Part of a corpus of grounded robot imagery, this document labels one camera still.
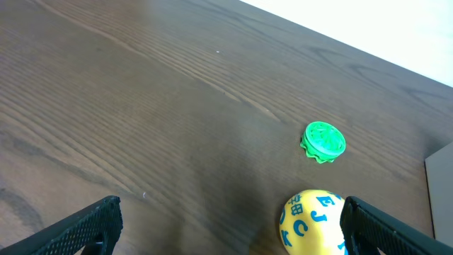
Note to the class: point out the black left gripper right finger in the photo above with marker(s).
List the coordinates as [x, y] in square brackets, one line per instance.
[368, 230]

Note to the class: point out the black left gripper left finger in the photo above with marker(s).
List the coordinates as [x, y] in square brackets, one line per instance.
[95, 229]

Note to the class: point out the green ridged round toy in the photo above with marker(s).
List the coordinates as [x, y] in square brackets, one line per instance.
[323, 142]

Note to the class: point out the white cardboard box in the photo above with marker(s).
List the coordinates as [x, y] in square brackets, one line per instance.
[438, 167]

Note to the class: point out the yellow ball with blue letters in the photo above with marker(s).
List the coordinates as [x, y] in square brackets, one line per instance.
[310, 224]

